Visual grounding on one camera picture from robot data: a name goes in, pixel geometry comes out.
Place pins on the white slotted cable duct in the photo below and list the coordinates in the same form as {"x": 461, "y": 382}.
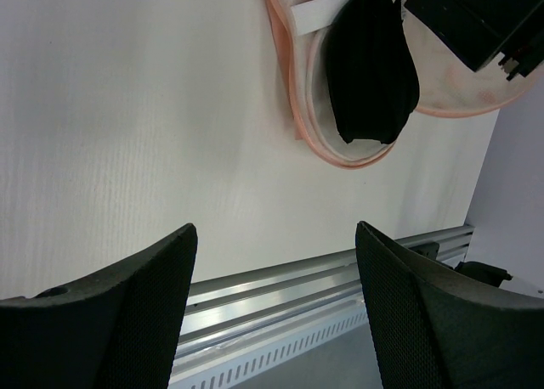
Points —
{"x": 235, "y": 365}

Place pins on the aluminium rail at table edge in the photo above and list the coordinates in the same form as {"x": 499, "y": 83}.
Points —
{"x": 225, "y": 311}

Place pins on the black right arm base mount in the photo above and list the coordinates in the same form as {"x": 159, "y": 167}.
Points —
{"x": 429, "y": 250}

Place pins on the black bra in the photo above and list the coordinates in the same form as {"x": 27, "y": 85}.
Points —
{"x": 372, "y": 80}

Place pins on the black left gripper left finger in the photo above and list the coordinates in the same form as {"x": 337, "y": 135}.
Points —
{"x": 115, "y": 328}

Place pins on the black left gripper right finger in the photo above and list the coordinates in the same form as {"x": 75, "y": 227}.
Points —
{"x": 433, "y": 327}

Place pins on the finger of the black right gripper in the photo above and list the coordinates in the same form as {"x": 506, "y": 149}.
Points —
{"x": 476, "y": 31}

